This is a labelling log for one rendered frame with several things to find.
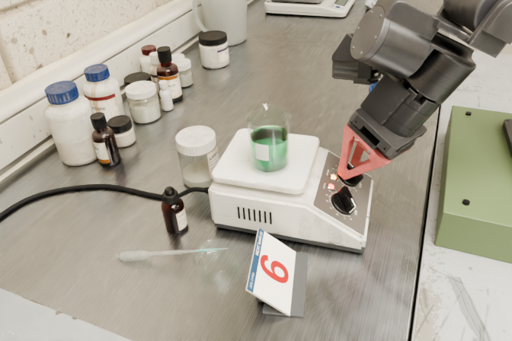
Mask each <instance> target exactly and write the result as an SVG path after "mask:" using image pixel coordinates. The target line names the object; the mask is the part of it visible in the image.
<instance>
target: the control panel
mask: <svg viewBox="0 0 512 341"><path fill-rule="evenodd" d="M339 162H340V158H339V157H337V156H336V155H333V154H332V153H331V152H328V155H327V158H326V161H325V166H324V168H323V171H322V176H321V179H320V182H319V185H318V189H317V193H316V195H315V200H314V203H313V204H314V206H315V207H316V208H318V209H320V210H322V211H323V212H325V213H326V214H328V215H330V216H331V217H333V218H335V219H337V220H338V221H339V222H341V223H343V224H344V225H346V226H348V227H349V228H351V229H353V230H355V231H356V232H358V233H359V234H362V235H363V236H364V232H365V226H366V215H367V209H368V203H369V197H370V186H371V180H372V177H370V176H368V175H366V174H365V173H363V174H362V175H363V179H362V180H361V181H360V182H359V183H358V184H357V185H356V186H348V185H346V184H345V183H343V182H342V181H341V179H340V178H339V176H338V166H339ZM332 174H333V175H335V176H336V180H334V179H333V178H332V177H331V175H332ZM329 184H332V185H333V186H334V189H331V188H330V187H329ZM343 186H346V187H347V188H348V189H349V190H350V193H351V195H352V197H353V198H354V201H355V203H356V204H357V207H356V208H355V209H354V211H353V212H352V213H351V214H350V215H344V214H342V213H340V212H339V211H338V210H337V209H336V208H335V207H334V206H333V205H332V202H331V197H332V196H333V195H334V194H335V193H337V192H338V191H339V190H340V189H341V188H342V187H343Z"/></svg>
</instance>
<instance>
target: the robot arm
mask: <svg viewBox="0 0 512 341"><path fill-rule="evenodd" d="M465 27H466V28H467V29H469V30H470V31H469V30H467V29H466V28H465ZM439 29H441V30H443V31H445V32H447V33H449V34H451V35H453V36H455V37H457V38H459V39H461V40H462V41H464V42H465V43H467V44H468V45H470V46H472V47H474V48H476V49H478V50H480V51H482V52H484V53H486V54H488V55H490V56H492V57H494V58H496V57H497V56H498V55H499V53H500V52H501V50H502V49H503V48H504V47H505V46H506V45H507V44H511V43H512V0H443V5H442V6H441V8H440V10H439V11H438V12H437V13H434V12H432V11H430V10H428V9H426V8H424V7H422V6H419V5H416V4H415V3H413V2H410V1H409V0H377V2H376V3H375V5H374V6H373V8H371V9H370V10H368V12H367V13H366V14H365V15H364V16H363V17H362V19H361V20H360V22H359V24H358V25H357V28H356V30H355V31H354V33H347V34H346V36H345V37H344V39H343V40H342V41H341V43H340V45H339V46H338V48H337V49H336V50H335V52H334V54H333V55H332V57H331V60H332V78H334V79H342V80H350V81H353V84H367V85H371V84H374V83H377V82H378V83H377V84H376V86H375V87H374V88H373V89H372V90H371V92H370V93H369V94H368V96H367V97H366V98H365V100H364V101H363V102H362V104H361V105H360V106H361V108H359V109H357V110H355V111H354V113H353V114H352V116H351V117H350V120H349V121H348V123H347V124H346V125H345V127H344V134H343V142H342V149H341V158H340V162H339V166H338V175H339V176H340V177H341V178H342V179H343V180H348V179H350V178H352V177H355V176H357V175H360V174H363V173H366V172H368V171H372V170H374V169H377V168H379V167H383V166H385V165H387V164H388V163H390V162H391V161H392V160H393V159H394V158H396V157H397V156H399V155H400V154H403V153H405V152H406V151H408V150H409V149H410V148H411V147H412V146H413V145H414V142H415V141H416V140H417V138H418V137H421V136H422V135H423V134H424V133H425V132H426V131H427V128H426V127H425V126H424V125H423V124H424V123H425V122H426V121H427V120H428V119H429V118H430V116H431V115H432V114H433V113H434V112H435V111H436V110H437V109H438V107H439V106H440V105H441V104H442V103H443V102H444V101H445V100H446V99H447V98H448V97H449V96H450V95H451V94H452V93H453V92H454V91H455V90H456V89H457V88H458V87H459V86H460V85H461V84H462V83H463V82H464V81H465V80H466V79H467V78H468V77H469V75H470V74H471V73H472V72H473V71H474V70H475V69H476V64H475V62H474V61H473V59H472V54H473V52H474V49H472V48H470V47H468V46H466V45H464V44H462V43H460V42H458V41H456V40H453V39H451V38H449V37H447V36H445V35H443V34H441V33H439V32H437V31H438V30H439ZM472 32H473V33H472ZM381 74H382V75H383V76H382V78H381ZM380 78H381V79H380ZM379 79H380V80H379ZM502 127H503V130H504V134H505V138H506V140H507V145H508V148H509V150H510V155H511V157H512V119H505V120H504V123H503V126H502ZM354 141H355V142H356V143H357V145H356V148H355V150H354V154H353V157H352V159H351V163H352V165H353V166H355V168H353V169H351V170H348V169H347V164H348V161H349V158H350V153H351V150H352V147H353V144H354ZM363 151H365V152H366V153H367V154H368V155H369V157H368V158H369V159H368V160H366V161H364V162H362V161H361V160H360V159H361V156H362V154H363Z"/></svg>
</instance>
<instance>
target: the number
mask: <svg viewBox="0 0 512 341"><path fill-rule="evenodd" d="M291 259H292V251H291V250H290V249H288V248H287V247H285V246H283V245H282V244H281V243H279V242H278V241H276V240H274V239H273V238H272V237H270V236H269V235H267V234H265V233H264V237H263V241H262V246H261V254H260V258H259V263H258V270H257V275H256V279H255V284H254V291H255V292H257V293H258V294H260V295H262V296H264V297H265V298H267V299H268V300H270V301H272V302H273V303H274V304H277V305H278V306H280V307H282V308H283V309H285V310H286V303H287V295H288V288H289V280H290V267H291Z"/></svg>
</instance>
